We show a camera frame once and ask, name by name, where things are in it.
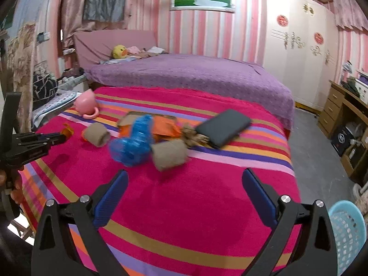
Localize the pink floral valance curtain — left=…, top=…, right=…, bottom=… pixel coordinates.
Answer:
left=332, top=0, right=368, bottom=32

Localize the white storage box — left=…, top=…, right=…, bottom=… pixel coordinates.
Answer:
left=355, top=70, right=368, bottom=104

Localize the beige fuzzy slipper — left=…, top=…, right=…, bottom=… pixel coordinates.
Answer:
left=352, top=182, right=368, bottom=216

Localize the cardboard tube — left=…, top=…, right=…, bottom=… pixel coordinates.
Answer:
left=86, top=123, right=111, bottom=148
left=151, top=139, right=189, bottom=172

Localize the wooden desk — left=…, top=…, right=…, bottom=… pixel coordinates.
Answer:
left=318, top=80, right=368, bottom=179

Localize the mixed clothes pile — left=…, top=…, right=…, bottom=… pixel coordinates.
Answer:
left=59, top=68, right=87, bottom=89

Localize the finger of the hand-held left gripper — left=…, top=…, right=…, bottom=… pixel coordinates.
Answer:
left=17, top=140, right=66, bottom=164
left=17, top=132, right=67, bottom=144

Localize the pink mug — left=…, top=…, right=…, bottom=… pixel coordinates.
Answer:
left=74, top=90, right=100, bottom=119

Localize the white wardrobe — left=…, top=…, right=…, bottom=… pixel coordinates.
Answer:
left=263, top=0, right=341, bottom=111

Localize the dark clothes pile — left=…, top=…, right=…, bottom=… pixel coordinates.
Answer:
left=343, top=76, right=361, bottom=97

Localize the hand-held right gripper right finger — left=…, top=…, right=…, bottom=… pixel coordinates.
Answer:
left=239, top=169, right=337, bottom=276

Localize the black white patterned bag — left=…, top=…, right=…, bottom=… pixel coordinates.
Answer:
left=32, top=72, right=58, bottom=104

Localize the brown floral printed curtain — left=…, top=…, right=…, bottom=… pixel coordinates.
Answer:
left=6, top=0, right=58, bottom=133

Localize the white fan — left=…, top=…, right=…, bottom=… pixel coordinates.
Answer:
left=345, top=121, right=364, bottom=144

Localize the yellow duck plush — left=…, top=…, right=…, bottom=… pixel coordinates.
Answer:
left=112, top=45, right=127, bottom=60

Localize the cardboard box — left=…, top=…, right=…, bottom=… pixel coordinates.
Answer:
left=342, top=142, right=366, bottom=176

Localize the purple dotted bedspread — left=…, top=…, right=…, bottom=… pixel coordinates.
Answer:
left=85, top=53, right=296, bottom=130

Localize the light blue laundry basket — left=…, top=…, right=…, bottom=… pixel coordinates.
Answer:
left=328, top=201, right=367, bottom=276

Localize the pink window curtain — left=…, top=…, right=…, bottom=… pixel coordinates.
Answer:
left=59, top=0, right=130, bottom=49

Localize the orange wrapper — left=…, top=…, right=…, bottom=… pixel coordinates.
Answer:
left=119, top=116, right=183, bottom=144

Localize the brown paper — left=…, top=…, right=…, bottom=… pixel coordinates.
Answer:
left=182, top=124, right=210, bottom=148

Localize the dotted white cloth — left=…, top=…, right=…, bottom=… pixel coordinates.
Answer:
left=32, top=92, right=82, bottom=121

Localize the black zip wallet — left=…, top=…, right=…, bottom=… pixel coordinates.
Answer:
left=195, top=109, right=252, bottom=149

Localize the person's left hand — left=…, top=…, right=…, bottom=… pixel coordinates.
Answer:
left=11, top=176, right=24, bottom=205

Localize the black paper bag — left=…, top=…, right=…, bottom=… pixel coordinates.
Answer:
left=331, top=125, right=355, bottom=157

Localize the blue plastic bag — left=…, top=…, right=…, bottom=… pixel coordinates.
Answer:
left=109, top=114, right=154, bottom=167

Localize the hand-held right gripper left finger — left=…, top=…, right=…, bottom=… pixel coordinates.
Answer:
left=31, top=170, right=129, bottom=276

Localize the striped colourful blanket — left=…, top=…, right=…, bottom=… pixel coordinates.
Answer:
left=19, top=86, right=302, bottom=276

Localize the pink covered headboard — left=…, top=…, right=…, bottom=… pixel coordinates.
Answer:
left=73, top=29, right=158, bottom=69

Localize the light blue pillow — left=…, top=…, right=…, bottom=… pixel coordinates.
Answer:
left=99, top=58, right=135, bottom=64

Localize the desk lamp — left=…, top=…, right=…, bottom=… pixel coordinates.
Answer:
left=341, top=60, right=354, bottom=84

